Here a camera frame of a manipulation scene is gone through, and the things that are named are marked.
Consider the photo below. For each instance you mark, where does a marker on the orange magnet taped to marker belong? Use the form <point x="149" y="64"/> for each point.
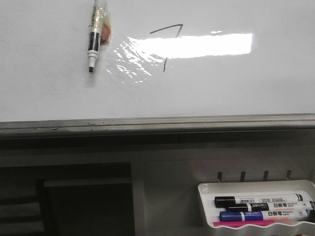
<point x="106" y="33"/>

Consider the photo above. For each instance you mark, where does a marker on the white plastic marker tray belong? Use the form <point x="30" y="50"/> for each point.
<point x="208" y="191"/>

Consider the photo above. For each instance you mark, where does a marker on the black whiteboard marker with tape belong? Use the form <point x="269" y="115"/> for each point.
<point x="100" y="16"/>

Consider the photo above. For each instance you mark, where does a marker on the black capped marker middle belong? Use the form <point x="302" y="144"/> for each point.
<point x="250" y="207"/>

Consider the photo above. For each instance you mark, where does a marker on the pink marker in tray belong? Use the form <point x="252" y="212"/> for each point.
<point x="237" y="224"/>

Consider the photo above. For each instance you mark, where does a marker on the black capped marker top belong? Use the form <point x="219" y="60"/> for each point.
<point x="224" y="201"/>

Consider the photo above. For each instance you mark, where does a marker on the black capped marker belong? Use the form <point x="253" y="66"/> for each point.
<point x="224" y="201"/>
<point x="250" y="207"/>

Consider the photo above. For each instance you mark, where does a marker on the white whiteboard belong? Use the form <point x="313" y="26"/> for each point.
<point x="170" y="65"/>

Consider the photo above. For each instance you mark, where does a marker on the blue capped marker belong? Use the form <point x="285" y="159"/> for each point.
<point x="228" y="216"/>

